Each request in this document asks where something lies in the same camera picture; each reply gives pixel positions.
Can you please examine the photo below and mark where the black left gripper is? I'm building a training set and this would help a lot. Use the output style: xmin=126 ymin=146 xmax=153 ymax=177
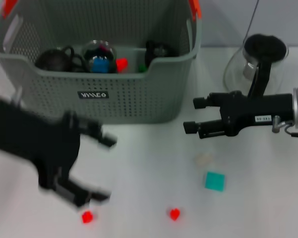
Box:
xmin=0 ymin=98 xmax=118 ymax=209

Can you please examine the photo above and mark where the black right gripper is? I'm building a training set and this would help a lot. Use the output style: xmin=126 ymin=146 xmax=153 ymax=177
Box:
xmin=183 ymin=90 xmax=295 ymax=139

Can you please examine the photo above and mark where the small red building block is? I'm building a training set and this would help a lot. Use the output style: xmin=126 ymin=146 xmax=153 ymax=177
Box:
xmin=168 ymin=208 xmax=181 ymax=221
xmin=81 ymin=210 xmax=94 ymax=224

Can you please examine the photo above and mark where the teal square building block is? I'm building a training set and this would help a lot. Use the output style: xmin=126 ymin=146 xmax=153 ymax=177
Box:
xmin=204 ymin=171 xmax=226 ymax=192

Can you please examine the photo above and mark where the bright red-orange building block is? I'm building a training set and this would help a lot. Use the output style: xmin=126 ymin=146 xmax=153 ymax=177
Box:
xmin=116 ymin=58 xmax=128 ymax=73

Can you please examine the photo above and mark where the blue square building block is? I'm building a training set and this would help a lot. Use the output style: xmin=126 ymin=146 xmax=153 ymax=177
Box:
xmin=91 ymin=58 xmax=109 ymax=74

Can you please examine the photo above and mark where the white building block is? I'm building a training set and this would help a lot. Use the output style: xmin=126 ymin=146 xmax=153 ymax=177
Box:
xmin=194 ymin=152 xmax=214 ymax=166

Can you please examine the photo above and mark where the grey-green perforated storage basket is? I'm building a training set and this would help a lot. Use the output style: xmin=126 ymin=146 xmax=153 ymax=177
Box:
xmin=0 ymin=0 xmax=203 ymax=124

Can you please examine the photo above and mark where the black clay teapot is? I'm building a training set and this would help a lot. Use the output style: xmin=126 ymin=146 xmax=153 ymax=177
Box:
xmin=35 ymin=47 xmax=74 ymax=73

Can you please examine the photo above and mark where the right arm gripper cable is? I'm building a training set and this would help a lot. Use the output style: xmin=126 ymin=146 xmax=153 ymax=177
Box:
xmin=272 ymin=115 xmax=298 ymax=138

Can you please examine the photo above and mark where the glass pitcher with black handle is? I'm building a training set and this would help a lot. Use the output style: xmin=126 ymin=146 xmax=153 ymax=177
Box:
xmin=223 ymin=33 xmax=290 ymax=98

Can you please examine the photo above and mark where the orange basket handle clip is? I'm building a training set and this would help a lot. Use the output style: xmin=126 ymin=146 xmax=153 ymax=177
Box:
xmin=0 ymin=0 xmax=18 ymax=18
xmin=188 ymin=0 xmax=202 ymax=20

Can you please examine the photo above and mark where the thin grey wall cable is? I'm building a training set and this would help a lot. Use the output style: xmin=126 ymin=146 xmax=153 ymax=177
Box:
xmin=242 ymin=0 xmax=260 ymax=43

